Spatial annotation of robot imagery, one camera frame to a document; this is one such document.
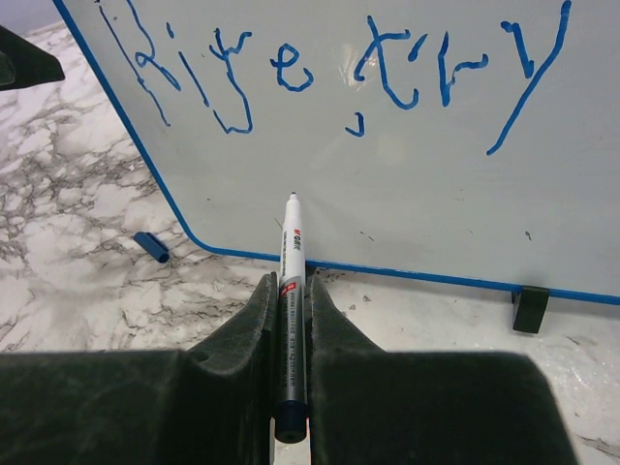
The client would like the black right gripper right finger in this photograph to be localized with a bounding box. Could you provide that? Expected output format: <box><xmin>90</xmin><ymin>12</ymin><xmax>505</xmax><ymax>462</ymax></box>
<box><xmin>306</xmin><ymin>277</ymin><xmax>577</xmax><ymax>464</ymax></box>

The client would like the blue white marker pen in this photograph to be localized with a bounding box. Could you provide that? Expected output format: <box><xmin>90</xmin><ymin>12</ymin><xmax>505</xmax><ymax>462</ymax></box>
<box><xmin>274</xmin><ymin>193</ymin><xmax>308</xmax><ymax>444</ymax></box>

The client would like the blue framed whiteboard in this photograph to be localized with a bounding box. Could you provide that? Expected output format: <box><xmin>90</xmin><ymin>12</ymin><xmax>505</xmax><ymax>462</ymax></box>
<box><xmin>56</xmin><ymin>1</ymin><xmax>619</xmax><ymax>304</ymax></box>

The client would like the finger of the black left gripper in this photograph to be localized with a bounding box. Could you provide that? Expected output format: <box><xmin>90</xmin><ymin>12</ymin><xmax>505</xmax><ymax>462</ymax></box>
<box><xmin>0</xmin><ymin>26</ymin><xmax>65</xmax><ymax>90</ymax></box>

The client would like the black whiteboard stand foot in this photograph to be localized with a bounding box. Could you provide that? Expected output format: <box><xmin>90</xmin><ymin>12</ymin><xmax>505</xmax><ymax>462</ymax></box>
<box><xmin>511</xmin><ymin>286</ymin><xmax>550</xmax><ymax>334</ymax></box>

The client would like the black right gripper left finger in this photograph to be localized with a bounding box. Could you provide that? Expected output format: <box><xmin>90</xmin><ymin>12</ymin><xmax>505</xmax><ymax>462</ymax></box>
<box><xmin>1</xmin><ymin>274</ymin><xmax>277</xmax><ymax>464</ymax></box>

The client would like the blue marker cap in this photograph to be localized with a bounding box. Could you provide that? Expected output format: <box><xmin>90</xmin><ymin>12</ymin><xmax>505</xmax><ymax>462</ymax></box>
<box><xmin>133</xmin><ymin>232</ymin><xmax>170</xmax><ymax>264</ymax></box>

